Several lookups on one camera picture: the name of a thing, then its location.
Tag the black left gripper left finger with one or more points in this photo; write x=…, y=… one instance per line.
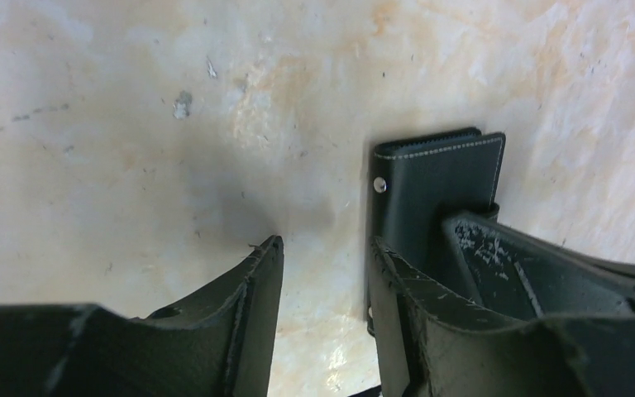
x=217, y=341

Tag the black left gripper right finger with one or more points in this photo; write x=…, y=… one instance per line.
x=433, y=342

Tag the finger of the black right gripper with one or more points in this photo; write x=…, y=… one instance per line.
x=522, y=277

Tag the black leather card holder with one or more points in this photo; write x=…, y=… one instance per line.
x=418, y=183

